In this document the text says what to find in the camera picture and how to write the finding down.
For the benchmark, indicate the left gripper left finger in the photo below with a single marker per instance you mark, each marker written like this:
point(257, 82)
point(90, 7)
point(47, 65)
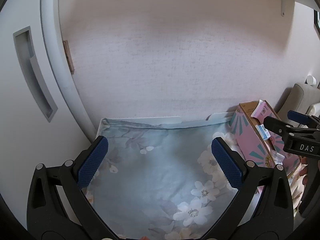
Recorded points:
point(57, 208)

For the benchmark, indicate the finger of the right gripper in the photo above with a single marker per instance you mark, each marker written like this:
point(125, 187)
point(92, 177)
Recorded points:
point(309, 121)
point(277, 126)

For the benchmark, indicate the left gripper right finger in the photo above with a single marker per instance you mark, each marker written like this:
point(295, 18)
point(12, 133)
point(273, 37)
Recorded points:
point(262, 207)

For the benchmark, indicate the clear plastic packet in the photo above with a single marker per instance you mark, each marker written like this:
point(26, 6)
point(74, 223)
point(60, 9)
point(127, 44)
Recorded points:
point(277, 157)

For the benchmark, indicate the blue white medicine box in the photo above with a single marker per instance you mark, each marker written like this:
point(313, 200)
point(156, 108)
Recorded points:
point(264, 133)

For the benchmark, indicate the person's right hand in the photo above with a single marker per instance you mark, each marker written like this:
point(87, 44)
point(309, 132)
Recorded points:
point(304, 172)

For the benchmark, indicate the grey headboard cushion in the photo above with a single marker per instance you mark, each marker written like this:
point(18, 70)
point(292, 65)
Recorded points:
point(300, 99)

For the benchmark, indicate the pink patterned cardboard box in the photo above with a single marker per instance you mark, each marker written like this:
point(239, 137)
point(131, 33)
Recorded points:
point(245, 118)

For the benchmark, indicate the white table tray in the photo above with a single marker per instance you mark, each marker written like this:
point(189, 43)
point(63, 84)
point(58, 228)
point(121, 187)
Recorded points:
point(162, 119)

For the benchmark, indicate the white wardrobe door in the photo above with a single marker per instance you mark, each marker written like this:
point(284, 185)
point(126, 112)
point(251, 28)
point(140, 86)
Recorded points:
point(27, 138)

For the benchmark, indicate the floral blue cloth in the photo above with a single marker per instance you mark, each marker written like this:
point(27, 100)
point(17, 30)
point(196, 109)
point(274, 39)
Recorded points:
point(161, 181)

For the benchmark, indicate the brown door hinge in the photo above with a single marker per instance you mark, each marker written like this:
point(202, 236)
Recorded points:
point(68, 56)

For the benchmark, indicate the white round wall knob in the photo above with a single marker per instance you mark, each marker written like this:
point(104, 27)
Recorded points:
point(311, 80)

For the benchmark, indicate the framed wall picture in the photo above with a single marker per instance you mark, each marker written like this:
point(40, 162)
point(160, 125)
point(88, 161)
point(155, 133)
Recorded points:
point(316, 20)

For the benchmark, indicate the grey recessed door handle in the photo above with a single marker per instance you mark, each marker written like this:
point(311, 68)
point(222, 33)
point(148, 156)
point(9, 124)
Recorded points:
point(30, 67)

